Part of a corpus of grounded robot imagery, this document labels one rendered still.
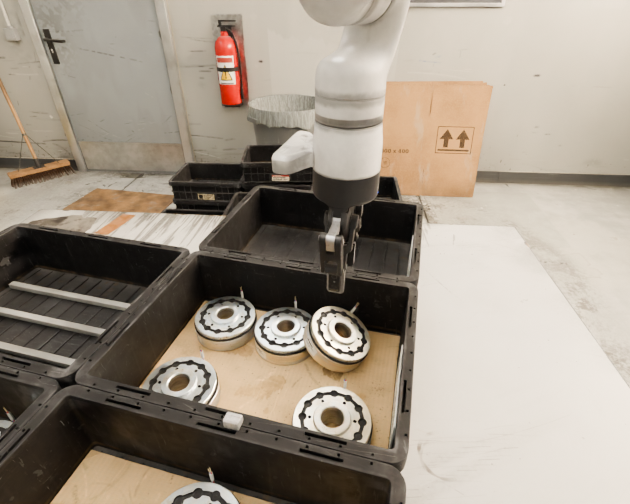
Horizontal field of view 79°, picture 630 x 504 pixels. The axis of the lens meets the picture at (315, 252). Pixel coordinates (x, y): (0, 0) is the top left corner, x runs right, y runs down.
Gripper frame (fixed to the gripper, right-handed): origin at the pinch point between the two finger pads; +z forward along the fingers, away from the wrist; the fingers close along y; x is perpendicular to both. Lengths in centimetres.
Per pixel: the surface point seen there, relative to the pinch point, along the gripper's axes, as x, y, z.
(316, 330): 3.2, -0.5, 12.1
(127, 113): 232, 229, 56
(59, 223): 100, 39, 32
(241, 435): 5.5, -20.7, 8.1
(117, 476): 21.2, -24.7, 18.1
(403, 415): -10.5, -13.6, 8.2
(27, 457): 26.8, -28.2, 10.2
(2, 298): 65, -3, 19
